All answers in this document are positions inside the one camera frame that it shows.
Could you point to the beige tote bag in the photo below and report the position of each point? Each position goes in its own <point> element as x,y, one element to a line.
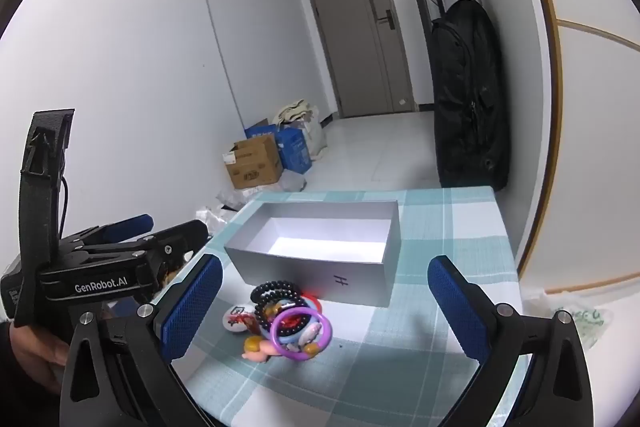
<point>300,112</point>

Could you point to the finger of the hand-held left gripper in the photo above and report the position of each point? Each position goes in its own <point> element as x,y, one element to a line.
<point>175,239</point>
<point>132,223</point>

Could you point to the blue cardboard box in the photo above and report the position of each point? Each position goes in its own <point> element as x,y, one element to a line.
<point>295,149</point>

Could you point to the black backpack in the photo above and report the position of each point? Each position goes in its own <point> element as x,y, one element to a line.
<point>470,107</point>

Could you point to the brown cardboard box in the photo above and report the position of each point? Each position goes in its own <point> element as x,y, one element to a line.
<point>252,162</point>

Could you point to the white round badge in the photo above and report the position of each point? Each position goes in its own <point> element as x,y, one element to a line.
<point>232,314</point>

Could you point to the black clothes rack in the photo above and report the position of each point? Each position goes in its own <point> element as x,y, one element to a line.
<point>425,7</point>

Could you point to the pink pig toy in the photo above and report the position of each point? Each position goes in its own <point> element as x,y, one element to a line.
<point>260,349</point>

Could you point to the brown door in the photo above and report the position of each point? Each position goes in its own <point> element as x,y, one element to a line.
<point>350,32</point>

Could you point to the person's left hand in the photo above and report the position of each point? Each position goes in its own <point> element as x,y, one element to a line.
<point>35,347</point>

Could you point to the teal checkered tablecloth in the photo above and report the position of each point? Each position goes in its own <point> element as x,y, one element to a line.
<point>400,357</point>

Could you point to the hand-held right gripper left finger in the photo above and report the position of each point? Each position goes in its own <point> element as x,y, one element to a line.
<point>190,307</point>

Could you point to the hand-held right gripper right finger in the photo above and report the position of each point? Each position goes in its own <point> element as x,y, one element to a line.
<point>457,307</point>

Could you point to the small grey plastic package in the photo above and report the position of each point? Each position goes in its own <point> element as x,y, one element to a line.
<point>212,217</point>

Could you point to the white wardrobe with wood trim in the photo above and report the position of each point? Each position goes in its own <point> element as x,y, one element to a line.
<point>590,132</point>

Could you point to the grey cardboard box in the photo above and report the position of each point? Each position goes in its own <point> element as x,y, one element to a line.
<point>360,279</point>

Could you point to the person's left forearm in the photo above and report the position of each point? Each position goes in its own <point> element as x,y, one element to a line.
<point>20,402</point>

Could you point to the large grey plastic package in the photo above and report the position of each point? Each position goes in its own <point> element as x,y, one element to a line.
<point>240,197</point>

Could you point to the clear plastic bag green print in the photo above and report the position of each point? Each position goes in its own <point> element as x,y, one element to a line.
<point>575,319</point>

